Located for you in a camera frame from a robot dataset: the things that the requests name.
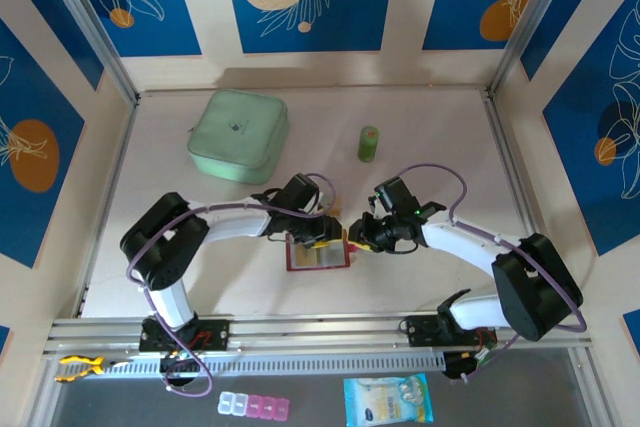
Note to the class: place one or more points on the red card holder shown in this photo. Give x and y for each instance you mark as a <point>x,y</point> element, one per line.
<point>330,257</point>

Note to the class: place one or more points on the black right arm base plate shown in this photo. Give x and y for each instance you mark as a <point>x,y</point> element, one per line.
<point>420,329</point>

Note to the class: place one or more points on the aluminium mounting rail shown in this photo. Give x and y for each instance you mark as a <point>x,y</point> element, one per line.
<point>310,332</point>

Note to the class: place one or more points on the mint green zip case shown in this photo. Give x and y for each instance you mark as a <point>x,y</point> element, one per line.
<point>237,137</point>

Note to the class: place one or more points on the blue wet wipes packet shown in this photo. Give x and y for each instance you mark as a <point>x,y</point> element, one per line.
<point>385,399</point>

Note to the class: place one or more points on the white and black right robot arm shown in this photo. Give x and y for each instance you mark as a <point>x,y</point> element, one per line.
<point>460,247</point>

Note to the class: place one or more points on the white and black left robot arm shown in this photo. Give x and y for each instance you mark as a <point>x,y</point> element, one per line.
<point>235,227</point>

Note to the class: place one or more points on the aluminium table side rail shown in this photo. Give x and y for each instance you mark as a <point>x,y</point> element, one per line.
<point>112,182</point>
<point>525,197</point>

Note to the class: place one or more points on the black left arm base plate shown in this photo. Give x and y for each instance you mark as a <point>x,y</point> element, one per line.
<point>215,334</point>

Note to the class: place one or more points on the small green cylinder bottle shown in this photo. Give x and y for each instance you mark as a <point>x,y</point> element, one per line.
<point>369,144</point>

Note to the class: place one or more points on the white and pink pill organizer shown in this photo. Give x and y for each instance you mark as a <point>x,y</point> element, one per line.
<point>255,406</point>

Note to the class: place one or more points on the aluminium frame post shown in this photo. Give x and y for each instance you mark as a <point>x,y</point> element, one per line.
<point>95,32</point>
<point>525,22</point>

